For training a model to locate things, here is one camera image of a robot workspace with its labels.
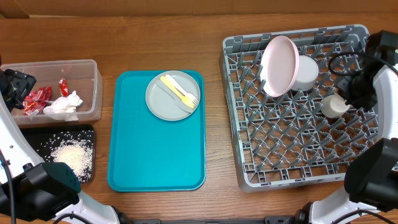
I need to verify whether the clear plastic bin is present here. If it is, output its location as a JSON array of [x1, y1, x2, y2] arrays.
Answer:
[[1, 59, 103, 126]]

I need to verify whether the red sauce sachet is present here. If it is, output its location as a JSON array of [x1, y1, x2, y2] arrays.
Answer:
[[59, 78, 68, 97]]

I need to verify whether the black rectangular tray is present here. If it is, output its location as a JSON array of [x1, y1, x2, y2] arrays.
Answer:
[[21, 124, 96, 183]]

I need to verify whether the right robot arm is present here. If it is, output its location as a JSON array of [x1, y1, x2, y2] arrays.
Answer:
[[286, 30, 397, 223]]

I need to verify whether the pink round plate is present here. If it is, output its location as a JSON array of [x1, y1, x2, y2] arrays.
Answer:
[[260, 36, 299, 97]]

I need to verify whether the white napkin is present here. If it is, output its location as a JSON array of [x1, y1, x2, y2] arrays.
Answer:
[[43, 91, 83, 121]]

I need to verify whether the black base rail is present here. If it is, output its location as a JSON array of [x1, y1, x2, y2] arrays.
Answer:
[[131, 215, 295, 224]]

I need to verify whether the red snack wrapper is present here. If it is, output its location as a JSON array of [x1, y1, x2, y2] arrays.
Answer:
[[22, 86, 52, 116]]

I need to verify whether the grey bowl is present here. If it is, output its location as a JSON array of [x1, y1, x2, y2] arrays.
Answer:
[[291, 55, 319, 91]]

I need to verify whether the white paper cup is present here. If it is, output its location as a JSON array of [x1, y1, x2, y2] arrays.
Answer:
[[321, 94, 350, 118]]

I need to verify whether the white plastic fork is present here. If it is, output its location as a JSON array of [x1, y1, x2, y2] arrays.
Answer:
[[165, 75, 199, 106]]

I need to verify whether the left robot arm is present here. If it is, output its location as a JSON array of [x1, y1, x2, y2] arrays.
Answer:
[[1, 69, 130, 224]]

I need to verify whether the grey dishwasher rack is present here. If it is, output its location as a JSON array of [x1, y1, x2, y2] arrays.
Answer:
[[220, 24, 378, 192]]

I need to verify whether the grey round plate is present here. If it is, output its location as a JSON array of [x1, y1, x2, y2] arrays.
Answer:
[[146, 70, 203, 121]]

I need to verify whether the teal plastic tray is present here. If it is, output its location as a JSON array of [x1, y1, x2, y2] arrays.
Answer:
[[108, 70, 206, 192]]

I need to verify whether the pile of rice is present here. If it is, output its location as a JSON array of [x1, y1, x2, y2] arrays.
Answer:
[[44, 131, 94, 183]]

